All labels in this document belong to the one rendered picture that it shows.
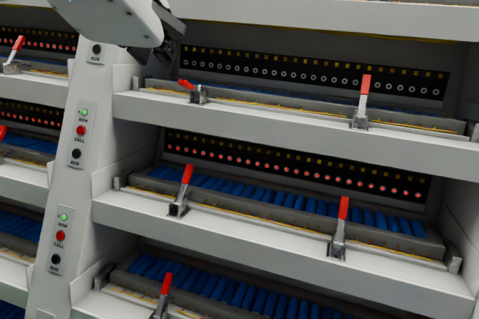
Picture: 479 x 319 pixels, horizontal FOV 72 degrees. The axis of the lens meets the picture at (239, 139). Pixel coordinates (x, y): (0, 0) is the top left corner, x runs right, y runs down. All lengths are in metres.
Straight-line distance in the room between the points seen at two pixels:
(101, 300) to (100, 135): 0.30
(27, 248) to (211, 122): 0.50
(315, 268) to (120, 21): 0.42
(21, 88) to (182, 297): 0.51
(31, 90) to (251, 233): 0.51
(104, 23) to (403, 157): 0.42
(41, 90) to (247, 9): 0.43
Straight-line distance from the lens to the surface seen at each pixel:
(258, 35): 0.78
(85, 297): 0.74
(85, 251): 0.69
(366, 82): 0.56
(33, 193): 0.75
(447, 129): 0.61
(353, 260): 0.55
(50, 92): 0.74
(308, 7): 0.57
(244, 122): 0.53
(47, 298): 0.75
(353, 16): 0.56
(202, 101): 0.57
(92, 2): 0.34
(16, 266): 0.85
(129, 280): 0.72
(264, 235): 0.56
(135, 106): 0.62
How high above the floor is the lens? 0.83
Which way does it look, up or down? 1 degrees up
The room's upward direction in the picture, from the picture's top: 10 degrees clockwise
